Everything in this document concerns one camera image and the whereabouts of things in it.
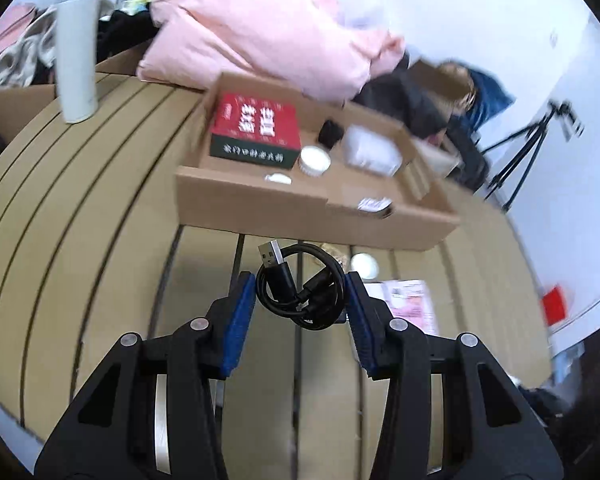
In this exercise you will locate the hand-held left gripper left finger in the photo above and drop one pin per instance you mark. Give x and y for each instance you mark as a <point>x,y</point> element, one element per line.
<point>240,320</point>

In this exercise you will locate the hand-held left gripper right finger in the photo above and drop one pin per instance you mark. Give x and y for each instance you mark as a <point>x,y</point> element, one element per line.
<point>362,330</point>

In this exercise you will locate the shallow cardboard tray box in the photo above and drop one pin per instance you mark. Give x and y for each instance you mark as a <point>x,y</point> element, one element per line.
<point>260,205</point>

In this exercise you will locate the white round jar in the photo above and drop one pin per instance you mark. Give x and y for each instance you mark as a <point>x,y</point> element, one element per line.
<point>314,159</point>

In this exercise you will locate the white translucent plastic box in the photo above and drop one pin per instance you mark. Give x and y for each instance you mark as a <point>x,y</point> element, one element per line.
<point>370,147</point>

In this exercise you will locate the small black box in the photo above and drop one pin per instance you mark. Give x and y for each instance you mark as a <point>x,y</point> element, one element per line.
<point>330,132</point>

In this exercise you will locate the red and green carton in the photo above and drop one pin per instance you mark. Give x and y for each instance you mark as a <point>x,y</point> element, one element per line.
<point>255,120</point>

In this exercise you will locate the pink printed packet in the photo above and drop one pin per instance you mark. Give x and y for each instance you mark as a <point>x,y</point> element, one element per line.
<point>410,305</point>

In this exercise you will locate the small white round lid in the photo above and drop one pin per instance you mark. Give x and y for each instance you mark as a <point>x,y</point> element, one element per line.
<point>364,264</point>

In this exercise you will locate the small tan object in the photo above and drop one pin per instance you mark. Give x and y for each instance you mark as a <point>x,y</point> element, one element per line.
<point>330,250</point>

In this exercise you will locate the red bucket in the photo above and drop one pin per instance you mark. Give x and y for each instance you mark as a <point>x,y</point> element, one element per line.
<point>552,305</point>

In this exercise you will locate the tan slatted folding table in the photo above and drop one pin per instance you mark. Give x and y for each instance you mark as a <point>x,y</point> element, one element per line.
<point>80,210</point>

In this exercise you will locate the black luggage bag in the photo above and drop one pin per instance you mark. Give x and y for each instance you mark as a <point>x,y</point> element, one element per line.
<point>472,160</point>

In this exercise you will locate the black cloth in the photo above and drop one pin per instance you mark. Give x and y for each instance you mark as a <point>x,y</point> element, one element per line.
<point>410,100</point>

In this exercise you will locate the black tripod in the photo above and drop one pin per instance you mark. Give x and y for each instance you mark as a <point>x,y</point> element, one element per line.
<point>517,140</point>

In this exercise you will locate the open cardboard box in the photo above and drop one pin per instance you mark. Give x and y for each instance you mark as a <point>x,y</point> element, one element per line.
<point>432,72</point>
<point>25,102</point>

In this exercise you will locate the woven rattan ball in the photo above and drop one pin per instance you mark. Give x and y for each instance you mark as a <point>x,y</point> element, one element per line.
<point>457,80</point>

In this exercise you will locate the blue bag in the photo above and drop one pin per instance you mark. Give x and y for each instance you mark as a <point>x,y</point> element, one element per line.
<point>490,92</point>

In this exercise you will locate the white insulated bottle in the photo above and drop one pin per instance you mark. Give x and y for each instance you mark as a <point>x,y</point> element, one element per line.
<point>77,60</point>

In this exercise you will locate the dark clothing pile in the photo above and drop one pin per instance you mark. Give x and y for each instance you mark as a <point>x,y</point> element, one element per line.
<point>125,30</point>

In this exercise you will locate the beige clothing pile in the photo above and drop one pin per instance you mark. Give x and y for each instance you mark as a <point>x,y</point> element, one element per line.
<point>25,55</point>

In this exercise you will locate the pink bag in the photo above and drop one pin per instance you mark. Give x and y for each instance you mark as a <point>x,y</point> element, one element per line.
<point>7,27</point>

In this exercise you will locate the white wall socket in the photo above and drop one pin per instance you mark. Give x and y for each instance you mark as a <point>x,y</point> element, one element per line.
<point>556,37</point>

